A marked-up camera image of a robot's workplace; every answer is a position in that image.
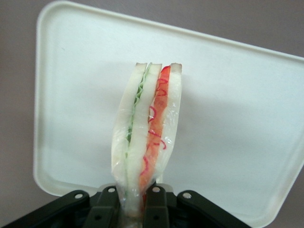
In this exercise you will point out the cream plastic tray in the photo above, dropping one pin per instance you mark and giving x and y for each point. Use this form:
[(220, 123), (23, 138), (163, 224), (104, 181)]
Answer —
[(225, 107)]

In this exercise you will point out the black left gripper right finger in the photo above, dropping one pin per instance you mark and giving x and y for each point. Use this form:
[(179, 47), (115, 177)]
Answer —
[(156, 209)]

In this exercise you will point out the triangle sandwich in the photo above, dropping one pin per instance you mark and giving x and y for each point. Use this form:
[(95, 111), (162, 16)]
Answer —
[(140, 133)]

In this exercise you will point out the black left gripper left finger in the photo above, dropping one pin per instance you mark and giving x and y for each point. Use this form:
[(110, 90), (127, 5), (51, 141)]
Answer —
[(102, 211)]

